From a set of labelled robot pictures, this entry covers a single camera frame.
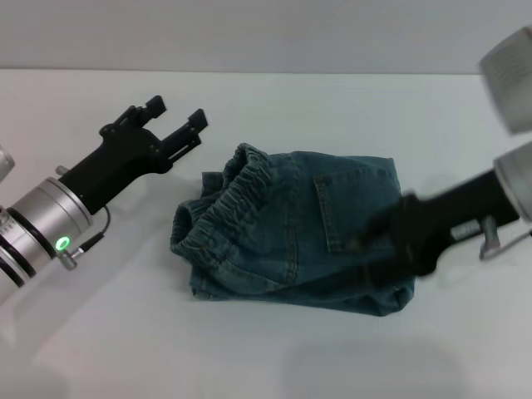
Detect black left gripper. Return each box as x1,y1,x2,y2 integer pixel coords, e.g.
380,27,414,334
57,95,209,215

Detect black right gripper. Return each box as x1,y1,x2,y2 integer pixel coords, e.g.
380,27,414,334
348,168,520,292

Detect blue denim shorts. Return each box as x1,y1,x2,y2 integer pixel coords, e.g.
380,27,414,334
169,142,416,319

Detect right arm cable with connector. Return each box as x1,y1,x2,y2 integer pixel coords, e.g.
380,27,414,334
480,215,532,261

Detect arm cable with connector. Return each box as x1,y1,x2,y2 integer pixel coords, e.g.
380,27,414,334
60,205,111,271
480,215,532,261

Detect left arm cable with connector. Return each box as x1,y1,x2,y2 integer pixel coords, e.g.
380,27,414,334
60,205,111,271

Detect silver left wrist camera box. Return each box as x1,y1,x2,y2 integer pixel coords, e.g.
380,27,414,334
0,145,16,182

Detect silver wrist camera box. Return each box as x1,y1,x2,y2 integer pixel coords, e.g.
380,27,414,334
0,145,16,182
477,27,532,135

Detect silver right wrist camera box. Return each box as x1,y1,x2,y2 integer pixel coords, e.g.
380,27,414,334
477,27,532,135

